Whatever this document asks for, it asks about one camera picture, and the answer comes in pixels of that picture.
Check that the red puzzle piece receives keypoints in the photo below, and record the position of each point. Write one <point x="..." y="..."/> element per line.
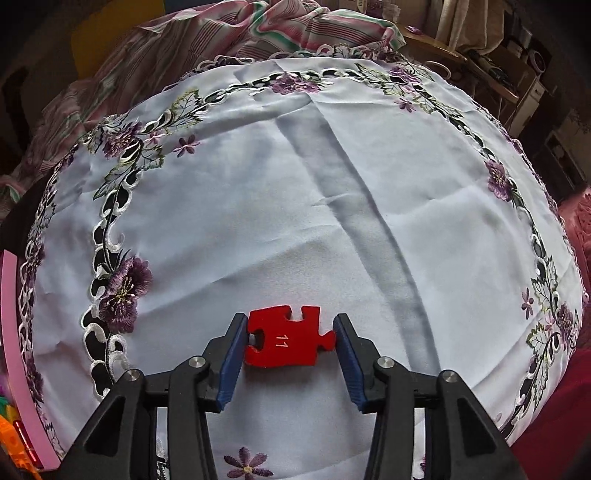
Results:
<point x="286" y="346"/>

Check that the pink cardboard box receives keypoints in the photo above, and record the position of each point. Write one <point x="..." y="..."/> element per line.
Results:
<point x="18" y="350"/>

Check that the pink green striped bedsheet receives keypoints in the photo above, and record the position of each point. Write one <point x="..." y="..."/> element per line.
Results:
<point x="207" y="37"/>

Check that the red blanket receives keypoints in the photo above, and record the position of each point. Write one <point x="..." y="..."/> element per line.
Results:
<point x="554" y="406"/>

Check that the wooden side table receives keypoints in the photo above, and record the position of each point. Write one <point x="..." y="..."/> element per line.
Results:
<point x="461" y="60"/>

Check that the cluttered white shelf unit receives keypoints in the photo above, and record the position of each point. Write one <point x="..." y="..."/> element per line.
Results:
<point x="540" y="92"/>

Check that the grey yellow blue headboard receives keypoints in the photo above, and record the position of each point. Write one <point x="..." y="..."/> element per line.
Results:
<point x="92" y="41"/>

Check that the beige patterned curtain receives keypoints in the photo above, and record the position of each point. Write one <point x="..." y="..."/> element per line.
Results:
<point x="461" y="23"/>

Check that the red glossy toy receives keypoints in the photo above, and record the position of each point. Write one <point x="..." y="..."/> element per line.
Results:
<point x="28" y="441"/>

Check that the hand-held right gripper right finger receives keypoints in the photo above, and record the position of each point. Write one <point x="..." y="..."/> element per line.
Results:
<point x="348" y="364"/>

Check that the white embroidered floral tablecloth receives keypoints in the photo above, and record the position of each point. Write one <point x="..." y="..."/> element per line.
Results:
<point x="300" y="194"/>

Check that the orange plastic block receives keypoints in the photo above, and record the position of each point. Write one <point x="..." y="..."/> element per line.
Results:
<point x="9" y="443"/>

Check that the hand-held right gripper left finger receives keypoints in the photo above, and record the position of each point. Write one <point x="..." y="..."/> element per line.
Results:
<point x="231" y="364"/>

